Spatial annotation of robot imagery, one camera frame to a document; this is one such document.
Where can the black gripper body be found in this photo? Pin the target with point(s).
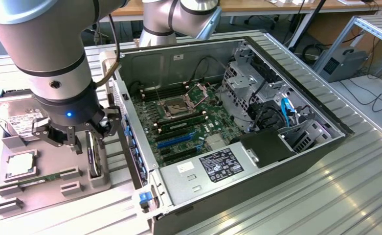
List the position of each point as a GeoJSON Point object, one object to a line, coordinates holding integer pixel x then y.
{"type": "Point", "coordinates": [67, 112]}

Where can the graphics card with metal bracket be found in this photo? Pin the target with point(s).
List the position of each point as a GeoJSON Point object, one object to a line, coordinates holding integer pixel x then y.
{"type": "Point", "coordinates": [94, 159]}

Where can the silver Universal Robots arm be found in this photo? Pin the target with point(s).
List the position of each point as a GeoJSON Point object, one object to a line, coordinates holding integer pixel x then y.
{"type": "Point", "coordinates": [40, 36]}

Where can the silver hard disk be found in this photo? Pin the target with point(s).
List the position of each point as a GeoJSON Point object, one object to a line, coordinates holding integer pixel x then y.
{"type": "Point", "coordinates": [11, 117]}

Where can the silver CPU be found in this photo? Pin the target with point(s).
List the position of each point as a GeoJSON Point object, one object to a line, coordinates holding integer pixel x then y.
{"type": "Point", "coordinates": [20, 164]}

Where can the grey parts rack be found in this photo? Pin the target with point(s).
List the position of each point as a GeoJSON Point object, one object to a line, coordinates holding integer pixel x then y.
{"type": "Point", "coordinates": [47, 171]}

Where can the thin metal locking lever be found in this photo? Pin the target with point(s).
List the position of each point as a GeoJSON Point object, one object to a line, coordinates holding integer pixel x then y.
{"type": "Point", "coordinates": [156, 92]}

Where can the green RAM stick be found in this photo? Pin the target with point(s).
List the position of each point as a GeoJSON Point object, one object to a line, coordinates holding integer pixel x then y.
{"type": "Point", "coordinates": [46, 178]}
{"type": "Point", "coordinates": [180, 124]}

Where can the black expansion slot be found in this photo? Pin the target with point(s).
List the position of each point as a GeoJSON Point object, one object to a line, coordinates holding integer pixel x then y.
{"type": "Point", "coordinates": [180, 159]}
{"type": "Point", "coordinates": [171, 137]}
{"type": "Point", "coordinates": [179, 153]}

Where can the CPU socket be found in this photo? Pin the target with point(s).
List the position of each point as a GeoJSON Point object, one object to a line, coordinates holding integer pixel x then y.
{"type": "Point", "coordinates": [175, 107]}

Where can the blue expansion slot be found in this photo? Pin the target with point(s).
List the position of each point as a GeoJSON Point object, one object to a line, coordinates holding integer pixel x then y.
{"type": "Point", "coordinates": [174, 142]}

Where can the metal socket cover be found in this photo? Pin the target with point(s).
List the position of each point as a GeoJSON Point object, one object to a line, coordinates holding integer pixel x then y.
{"type": "Point", "coordinates": [188, 99]}

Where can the green motherboard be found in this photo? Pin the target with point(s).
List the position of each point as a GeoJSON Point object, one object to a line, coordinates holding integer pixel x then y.
{"type": "Point", "coordinates": [210, 115]}

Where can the silver chipset heatsink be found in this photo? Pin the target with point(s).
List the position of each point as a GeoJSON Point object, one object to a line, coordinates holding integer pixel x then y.
{"type": "Point", "coordinates": [215, 142]}

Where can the blue case latch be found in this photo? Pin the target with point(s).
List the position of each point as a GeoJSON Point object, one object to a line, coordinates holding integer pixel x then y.
{"type": "Point", "coordinates": [144, 197]}

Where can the silver power supply unit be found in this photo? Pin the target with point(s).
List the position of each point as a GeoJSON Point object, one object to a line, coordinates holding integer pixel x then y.
{"type": "Point", "coordinates": [190, 186]}

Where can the silver perforated drive cage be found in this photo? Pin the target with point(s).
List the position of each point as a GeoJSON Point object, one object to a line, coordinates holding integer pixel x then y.
{"type": "Point", "coordinates": [234, 110]}

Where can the black plastic air shroud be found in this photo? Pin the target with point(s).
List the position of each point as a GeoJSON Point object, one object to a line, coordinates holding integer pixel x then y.
{"type": "Point", "coordinates": [262, 147]}

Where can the open black PC case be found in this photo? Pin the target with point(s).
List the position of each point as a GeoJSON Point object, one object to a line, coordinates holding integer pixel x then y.
{"type": "Point", "coordinates": [275, 178]}

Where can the silver disk bay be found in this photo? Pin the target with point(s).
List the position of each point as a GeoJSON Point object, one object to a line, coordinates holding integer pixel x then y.
{"type": "Point", "coordinates": [307, 137]}

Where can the black office chair base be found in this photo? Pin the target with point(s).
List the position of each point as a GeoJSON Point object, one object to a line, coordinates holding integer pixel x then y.
{"type": "Point", "coordinates": [270, 18]}

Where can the grey control box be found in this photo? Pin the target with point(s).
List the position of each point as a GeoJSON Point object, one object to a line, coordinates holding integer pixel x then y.
{"type": "Point", "coordinates": [343, 64]}

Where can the wooden desk white frame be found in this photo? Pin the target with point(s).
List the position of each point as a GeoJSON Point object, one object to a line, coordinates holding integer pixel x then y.
{"type": "Point", "coordinates": [131, 8]}
{"type": "Point", "coordinates": [259, 6]}

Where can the aluminium frame slat table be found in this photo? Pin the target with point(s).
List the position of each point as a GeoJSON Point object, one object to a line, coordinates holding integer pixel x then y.
{"type": "Point", "coordinates": [381, 28]}

